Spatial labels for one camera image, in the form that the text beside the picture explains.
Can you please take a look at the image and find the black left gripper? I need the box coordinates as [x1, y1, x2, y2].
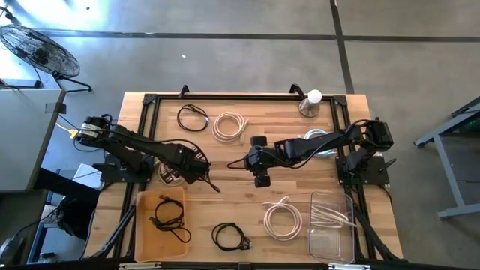
[178, 148, 210, 185]

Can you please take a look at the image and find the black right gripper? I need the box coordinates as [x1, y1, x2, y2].
[227, 135, 281, 188]

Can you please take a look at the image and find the white braided HDMI cable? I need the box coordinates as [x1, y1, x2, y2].
[261, 195, 304, 242]

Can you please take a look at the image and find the light blue cable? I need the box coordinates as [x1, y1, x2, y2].
[302, 128, 338, 159]

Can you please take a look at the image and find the black braided 4K HDMI cable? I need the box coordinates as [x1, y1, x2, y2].
[211, 221, 254, 252]

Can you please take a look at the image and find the beige object at left edge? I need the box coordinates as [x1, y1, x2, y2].
[133, 186, 189, 263]

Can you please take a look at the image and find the white bulb table lamp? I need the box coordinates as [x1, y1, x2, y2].
[298, 88, 323, 119]

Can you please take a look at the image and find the black front crossbar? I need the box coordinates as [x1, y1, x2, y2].
[0, 259, 480, 270]

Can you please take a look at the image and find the white paper sheet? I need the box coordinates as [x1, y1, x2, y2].
[72, 163, 103, 190]

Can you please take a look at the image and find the clear plastic bin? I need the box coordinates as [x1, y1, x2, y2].
[307, 190, 356, 265]

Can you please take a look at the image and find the black office chair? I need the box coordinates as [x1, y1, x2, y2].
[35, 168, 101, 241]

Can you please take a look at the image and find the grey table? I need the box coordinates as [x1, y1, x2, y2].
[0, 88, 67, 193]

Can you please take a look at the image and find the grey metal stand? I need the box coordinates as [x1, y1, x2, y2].
[413, 95, 480, 221]

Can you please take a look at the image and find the black floor fan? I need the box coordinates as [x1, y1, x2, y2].
[0, 24, 93, 94]

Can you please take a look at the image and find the black table frame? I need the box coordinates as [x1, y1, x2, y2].
[80, 84, 405, 263]

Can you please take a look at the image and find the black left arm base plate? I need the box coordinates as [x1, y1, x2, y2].
[91, 153, 155, 185]

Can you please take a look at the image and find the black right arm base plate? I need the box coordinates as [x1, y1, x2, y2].
[334, 155, 392, 188]

